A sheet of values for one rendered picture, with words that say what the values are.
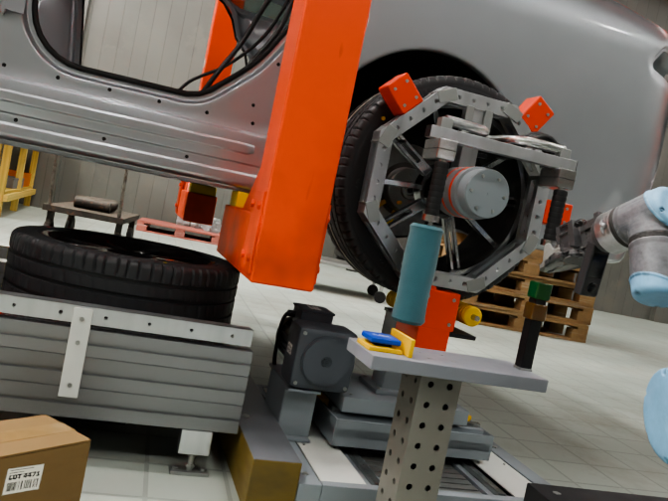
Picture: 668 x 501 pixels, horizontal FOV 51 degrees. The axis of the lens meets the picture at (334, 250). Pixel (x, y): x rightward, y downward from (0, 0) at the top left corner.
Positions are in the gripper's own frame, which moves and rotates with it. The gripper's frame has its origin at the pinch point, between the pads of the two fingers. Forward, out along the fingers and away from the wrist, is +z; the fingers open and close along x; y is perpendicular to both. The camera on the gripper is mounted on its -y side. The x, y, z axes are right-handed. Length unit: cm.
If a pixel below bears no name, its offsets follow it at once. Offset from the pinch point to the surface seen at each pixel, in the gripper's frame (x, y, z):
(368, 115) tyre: 32, 49, 30
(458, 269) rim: -5.7, 14.4, 43.4
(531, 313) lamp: 1.2, -9.2, 4.4
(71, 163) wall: 99, 383, 812
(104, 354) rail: 90, -20, 53
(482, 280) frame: -7.8, 8.9, 34.8
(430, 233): 17.5, 13.7, 21.1
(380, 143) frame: 30, 38, 25
